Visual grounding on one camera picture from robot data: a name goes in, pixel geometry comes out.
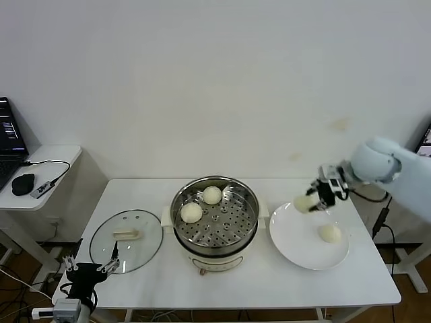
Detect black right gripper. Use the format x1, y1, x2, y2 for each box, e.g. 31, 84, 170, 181
305, 164, 344, 212

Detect black usb hub cable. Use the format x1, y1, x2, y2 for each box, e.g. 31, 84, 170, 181
22, 159, 71, 186

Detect black cable with adapter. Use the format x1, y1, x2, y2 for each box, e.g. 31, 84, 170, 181
372, 196, 398, 277

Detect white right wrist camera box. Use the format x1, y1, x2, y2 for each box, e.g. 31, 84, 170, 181
328, 178, 347, 200

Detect white steamed baozi bun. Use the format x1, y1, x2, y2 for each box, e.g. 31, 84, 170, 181
293, 195, 319, 214
318, 224, 343, 244
202, 185, 223, 205
180, 203, 204, 223

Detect cream electric cooker base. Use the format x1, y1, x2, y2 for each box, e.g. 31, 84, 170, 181
173, 228, 259, 277

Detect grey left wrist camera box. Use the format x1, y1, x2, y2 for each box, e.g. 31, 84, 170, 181
32, 298, 84, 323

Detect dark grey open laptop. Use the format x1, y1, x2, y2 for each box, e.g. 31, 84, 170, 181
416, 122, 431, 157

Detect round white plate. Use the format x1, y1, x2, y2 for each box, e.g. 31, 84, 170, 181
269, 201, 350, 271

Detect white side table with label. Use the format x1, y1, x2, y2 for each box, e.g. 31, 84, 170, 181
387, 201, 431, 294

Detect black open laptop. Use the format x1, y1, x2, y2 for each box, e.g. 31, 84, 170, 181
0, 97, 30, 192

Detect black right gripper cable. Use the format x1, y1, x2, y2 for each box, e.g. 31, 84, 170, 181
350, 188, 393, 203

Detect white side table with mouse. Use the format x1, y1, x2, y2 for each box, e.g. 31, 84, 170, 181
0, 145, 83, 293

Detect white floor cable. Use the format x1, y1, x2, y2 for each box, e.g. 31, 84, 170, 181
0, 267, 51, 297

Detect round glass pot lid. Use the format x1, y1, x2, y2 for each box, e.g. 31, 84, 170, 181
89, 209, 165, 275

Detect stainless steel steamer basket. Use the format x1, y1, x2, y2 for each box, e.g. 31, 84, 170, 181
161, 175, 270, 250

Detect grey usb hub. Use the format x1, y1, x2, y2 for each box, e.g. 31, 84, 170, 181
30, 180, 57, 199

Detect white cables under table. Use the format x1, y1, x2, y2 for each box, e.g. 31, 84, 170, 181
147, 311, 179, 323

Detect black computer mouse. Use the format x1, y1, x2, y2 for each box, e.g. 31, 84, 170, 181
11, 173, 36, 196

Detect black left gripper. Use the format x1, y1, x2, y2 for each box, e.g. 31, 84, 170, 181
62, 238, 121, 300

